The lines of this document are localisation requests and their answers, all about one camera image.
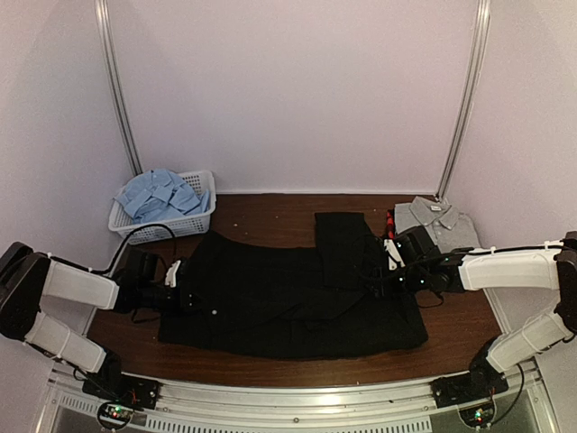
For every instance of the right aluminium frame post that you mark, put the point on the right aluminium frame post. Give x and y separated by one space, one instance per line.
480 38

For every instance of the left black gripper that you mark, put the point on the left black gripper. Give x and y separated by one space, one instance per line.
182 299

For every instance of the red black plaid shirt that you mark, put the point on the red black plaid shirt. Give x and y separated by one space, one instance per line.
390 226

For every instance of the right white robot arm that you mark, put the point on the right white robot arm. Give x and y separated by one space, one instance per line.
532 289

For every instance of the white plastic basket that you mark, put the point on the white plastic basket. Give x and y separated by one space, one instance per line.
121 224

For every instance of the grey folded button shirt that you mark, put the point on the grey folded button shirt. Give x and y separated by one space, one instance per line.
448 227

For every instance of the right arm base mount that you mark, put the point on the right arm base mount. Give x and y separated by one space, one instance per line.
473 392

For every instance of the black long sleeve shirt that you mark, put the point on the black long sleeve shirt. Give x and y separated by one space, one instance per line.
295 303

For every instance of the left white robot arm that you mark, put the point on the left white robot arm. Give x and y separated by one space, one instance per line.
36 288

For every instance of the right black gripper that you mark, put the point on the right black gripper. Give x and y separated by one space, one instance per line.
381 288

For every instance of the light blue shirt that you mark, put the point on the light blue shirt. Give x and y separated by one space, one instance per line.
159 195

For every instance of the left aluminium frame post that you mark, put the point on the left aluminium frame post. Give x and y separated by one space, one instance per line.
114 78

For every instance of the aluminium frame post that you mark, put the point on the aluminium frame post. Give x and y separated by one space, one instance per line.
114 78
480 38

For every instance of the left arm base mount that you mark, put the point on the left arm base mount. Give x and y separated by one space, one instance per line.
123 395

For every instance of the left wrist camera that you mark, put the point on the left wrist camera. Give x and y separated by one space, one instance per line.
171 277

